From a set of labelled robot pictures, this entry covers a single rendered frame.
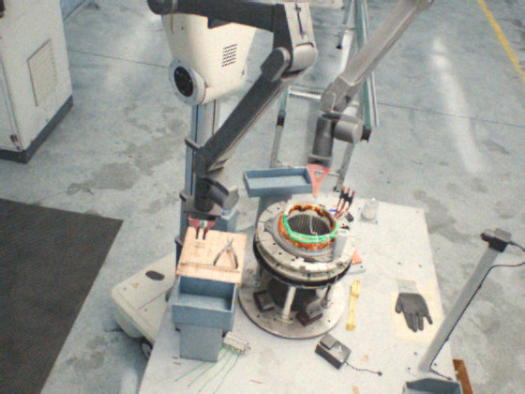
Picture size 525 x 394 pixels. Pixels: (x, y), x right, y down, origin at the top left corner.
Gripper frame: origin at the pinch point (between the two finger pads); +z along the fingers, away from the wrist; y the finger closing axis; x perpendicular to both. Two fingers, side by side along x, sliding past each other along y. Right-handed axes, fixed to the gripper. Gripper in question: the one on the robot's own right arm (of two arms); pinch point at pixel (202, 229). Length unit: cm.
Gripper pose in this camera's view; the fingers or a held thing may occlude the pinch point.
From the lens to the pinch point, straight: 148.4
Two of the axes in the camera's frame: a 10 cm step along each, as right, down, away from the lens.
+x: 0.6, -6.5, 7.6
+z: -1.4, 7.5, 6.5
